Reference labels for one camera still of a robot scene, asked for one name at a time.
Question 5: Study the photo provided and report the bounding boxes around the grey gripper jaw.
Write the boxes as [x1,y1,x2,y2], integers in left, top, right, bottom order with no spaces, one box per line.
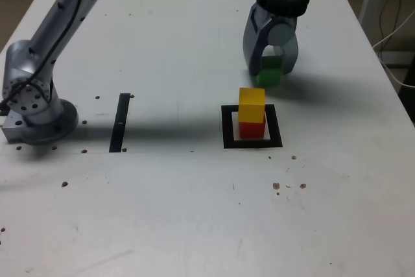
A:
[243,1,277,79]
[268,16,300,76]

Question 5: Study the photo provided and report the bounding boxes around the green cube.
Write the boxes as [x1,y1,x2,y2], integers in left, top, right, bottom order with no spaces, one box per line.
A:
[254,55,283,88]

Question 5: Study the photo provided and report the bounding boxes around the yellow cube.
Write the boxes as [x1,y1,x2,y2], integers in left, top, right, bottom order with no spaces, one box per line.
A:
[238,87,266,125]

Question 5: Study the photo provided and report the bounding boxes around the red cube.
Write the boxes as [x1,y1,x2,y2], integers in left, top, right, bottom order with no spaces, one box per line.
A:
[239,113,267,139]

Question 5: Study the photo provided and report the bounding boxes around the black tape square outline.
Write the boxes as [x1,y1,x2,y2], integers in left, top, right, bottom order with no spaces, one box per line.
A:
[220,104,283,150]

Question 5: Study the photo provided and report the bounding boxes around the black tape strip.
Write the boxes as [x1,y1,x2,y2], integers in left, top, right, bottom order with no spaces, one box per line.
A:
[108,93,132,154]

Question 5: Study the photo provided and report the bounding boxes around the white cable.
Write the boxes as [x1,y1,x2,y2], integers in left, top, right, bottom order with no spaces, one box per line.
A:
[372,9,415,89]

